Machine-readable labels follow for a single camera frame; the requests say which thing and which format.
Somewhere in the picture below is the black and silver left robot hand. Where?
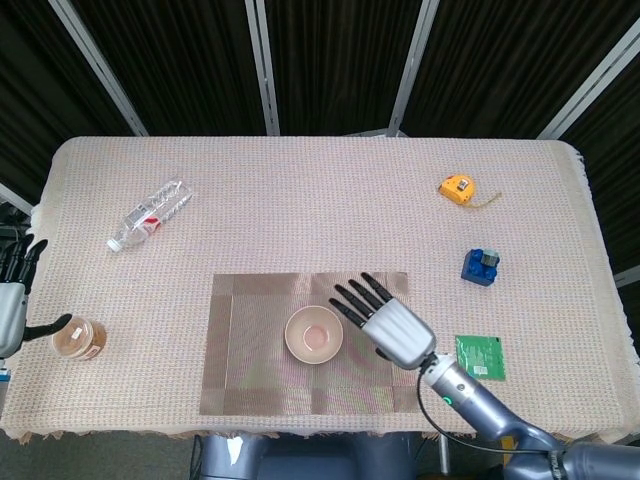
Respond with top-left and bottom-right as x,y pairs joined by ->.
0,232 -> 75,359

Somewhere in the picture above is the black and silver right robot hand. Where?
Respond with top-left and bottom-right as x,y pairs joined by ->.
328,272 -> 437,371

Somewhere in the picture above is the light brown bowl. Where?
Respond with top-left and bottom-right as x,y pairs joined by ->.
284,305 -> 345,365

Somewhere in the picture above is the brown woven placemat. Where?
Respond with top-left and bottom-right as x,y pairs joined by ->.
198,272 -> 420,416

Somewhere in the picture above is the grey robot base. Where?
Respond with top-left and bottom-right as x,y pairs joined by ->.
202,432 -> 416,480

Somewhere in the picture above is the brown lidded food cup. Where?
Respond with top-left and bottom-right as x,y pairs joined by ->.
52,315 -> 108,360

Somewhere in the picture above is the green foil packet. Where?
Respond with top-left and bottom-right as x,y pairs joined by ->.
454,334 -> 507,382

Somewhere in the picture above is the blue toy brick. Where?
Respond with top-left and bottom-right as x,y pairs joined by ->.
460,248 -> 501,288

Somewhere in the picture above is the beige woven tablecloth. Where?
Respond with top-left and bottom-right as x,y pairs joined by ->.
0,135 -> 640,446

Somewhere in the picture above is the yellow tape measure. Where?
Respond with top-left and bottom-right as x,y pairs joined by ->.
438,173 -> 503,209

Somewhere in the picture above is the clear plastic water bottle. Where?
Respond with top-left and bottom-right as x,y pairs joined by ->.
106,180 -> 194,253

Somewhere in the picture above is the dark brown curtain panel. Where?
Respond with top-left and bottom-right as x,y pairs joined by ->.
402,0 -> 640,140
262,0 -> 426,137
69,0 -> 266,137
0,0 -> 144,201
559,52 -> 640,276

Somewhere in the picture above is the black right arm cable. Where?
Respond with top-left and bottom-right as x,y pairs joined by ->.
417,367 -> 511,444

